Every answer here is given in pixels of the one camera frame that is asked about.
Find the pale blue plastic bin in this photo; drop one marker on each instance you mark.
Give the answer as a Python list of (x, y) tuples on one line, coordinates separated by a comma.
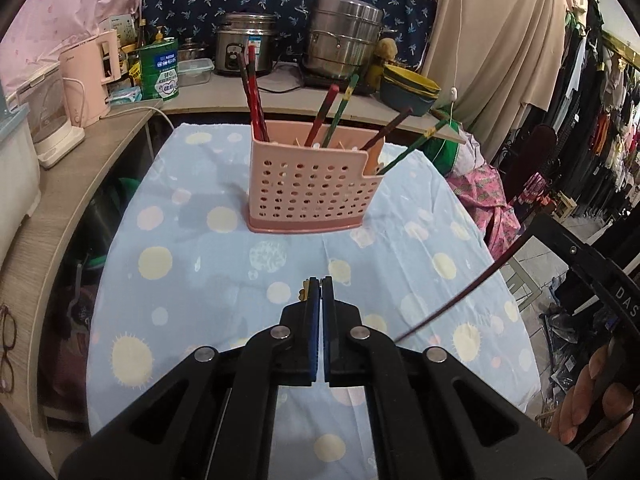
[(17, 185)]

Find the brown round object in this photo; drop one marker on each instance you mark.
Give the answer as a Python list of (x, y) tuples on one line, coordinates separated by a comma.
[(386, 50)]

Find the beige curtain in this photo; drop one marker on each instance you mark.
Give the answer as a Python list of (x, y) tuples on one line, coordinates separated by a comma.
[(500, 60)]

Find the white clear-lidded appliance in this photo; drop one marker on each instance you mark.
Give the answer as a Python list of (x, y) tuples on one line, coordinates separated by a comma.
[(55, 120)]

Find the glass food container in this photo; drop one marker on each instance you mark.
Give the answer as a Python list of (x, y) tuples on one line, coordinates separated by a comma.
[(195, 72)]

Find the wooden stool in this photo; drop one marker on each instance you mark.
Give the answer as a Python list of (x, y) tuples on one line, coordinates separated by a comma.
[(562, 206)]

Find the yellow pump bottle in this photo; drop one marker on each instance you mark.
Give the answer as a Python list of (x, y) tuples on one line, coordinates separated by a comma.
[(159, 36)]

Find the blue printed tablecloth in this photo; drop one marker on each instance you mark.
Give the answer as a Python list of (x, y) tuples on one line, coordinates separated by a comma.
[(200, 285)]

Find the green bag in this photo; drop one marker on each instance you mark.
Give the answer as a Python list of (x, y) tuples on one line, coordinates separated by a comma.
[(445, 152)]

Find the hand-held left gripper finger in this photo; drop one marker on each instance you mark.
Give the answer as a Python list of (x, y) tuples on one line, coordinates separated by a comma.
[(326, 330), (314, 330)]

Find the pink electric kettle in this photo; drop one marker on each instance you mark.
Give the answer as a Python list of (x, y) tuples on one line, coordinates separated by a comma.
[(82, 90)]

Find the pink floral cloth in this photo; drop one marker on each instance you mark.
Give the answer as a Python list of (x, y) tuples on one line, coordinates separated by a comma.
[(480, 195)]

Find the steel rice cooker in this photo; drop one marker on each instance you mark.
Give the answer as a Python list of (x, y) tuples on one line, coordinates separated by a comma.
[(227, 35)]

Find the black induction cooker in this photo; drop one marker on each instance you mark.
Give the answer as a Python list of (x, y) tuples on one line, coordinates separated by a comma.
[(320, 80)]

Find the pink wall cloth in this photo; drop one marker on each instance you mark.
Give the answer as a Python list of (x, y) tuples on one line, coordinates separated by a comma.
[(65, 5)]

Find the dark red chopstick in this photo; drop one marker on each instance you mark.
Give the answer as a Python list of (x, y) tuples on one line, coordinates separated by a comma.
[(465, 297), (392, 125), (245, 80)]

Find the stack of blue bowls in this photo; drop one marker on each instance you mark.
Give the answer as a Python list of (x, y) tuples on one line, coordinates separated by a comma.
[(405, 90)]

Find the rack of hanging clothes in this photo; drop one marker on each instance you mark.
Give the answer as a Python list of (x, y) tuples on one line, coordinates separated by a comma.
[(600, 135)]

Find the steel steamer pot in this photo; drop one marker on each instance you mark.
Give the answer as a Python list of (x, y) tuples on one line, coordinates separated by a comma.
[(340, 35)]

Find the blue tissue packet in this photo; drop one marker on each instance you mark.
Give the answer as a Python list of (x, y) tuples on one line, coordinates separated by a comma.
[(125, 96)]

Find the gold spoon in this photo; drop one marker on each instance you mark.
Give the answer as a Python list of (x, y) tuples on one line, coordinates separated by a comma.
[(302, 292)]

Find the green tin can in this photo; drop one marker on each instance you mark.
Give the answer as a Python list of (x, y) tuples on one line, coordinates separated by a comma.
[(160, 70)]

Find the pink tall appliance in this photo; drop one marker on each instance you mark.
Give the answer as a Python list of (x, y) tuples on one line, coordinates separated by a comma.
[(107, 45)]

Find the dark metal chair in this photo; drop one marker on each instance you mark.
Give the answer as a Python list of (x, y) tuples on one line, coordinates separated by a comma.
[(542, 145)]

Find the person's right hand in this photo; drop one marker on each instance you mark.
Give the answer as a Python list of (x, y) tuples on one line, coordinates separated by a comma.
[(575, 405)]

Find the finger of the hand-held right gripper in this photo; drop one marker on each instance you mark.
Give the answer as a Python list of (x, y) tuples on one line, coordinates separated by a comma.
[(560, 240)]

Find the eyeglasses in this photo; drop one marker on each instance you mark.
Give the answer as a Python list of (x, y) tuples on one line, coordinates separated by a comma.
[(7, 350)]

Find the green chopstick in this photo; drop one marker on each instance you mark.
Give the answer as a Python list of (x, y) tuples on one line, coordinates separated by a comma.
[(342, 105), (415, 147)]

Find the small pot with glass lid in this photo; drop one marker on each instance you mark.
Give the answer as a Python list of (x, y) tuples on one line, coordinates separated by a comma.
[(194, 50)]

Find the pink perforated utensil holder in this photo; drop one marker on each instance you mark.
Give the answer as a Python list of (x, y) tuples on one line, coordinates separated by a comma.
[(310, 185)]

